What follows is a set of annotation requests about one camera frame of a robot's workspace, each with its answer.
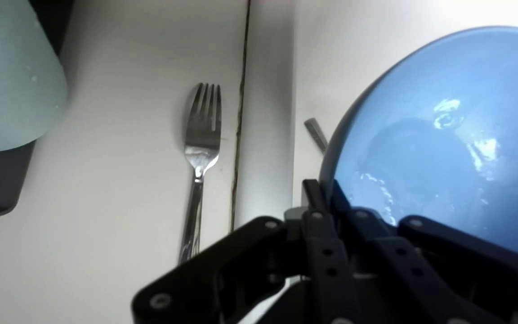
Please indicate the pale green cup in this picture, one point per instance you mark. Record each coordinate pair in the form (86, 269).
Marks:
(7, 76)

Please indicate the blue bowl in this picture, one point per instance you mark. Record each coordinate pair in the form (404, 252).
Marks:
(448, 135)

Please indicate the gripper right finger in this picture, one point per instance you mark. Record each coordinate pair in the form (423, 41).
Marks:
(439, 261)

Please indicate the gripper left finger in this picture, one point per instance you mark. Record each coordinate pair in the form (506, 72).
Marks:
(317, 252)

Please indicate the silver fork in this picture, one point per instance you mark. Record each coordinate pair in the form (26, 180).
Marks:
(200, 148)

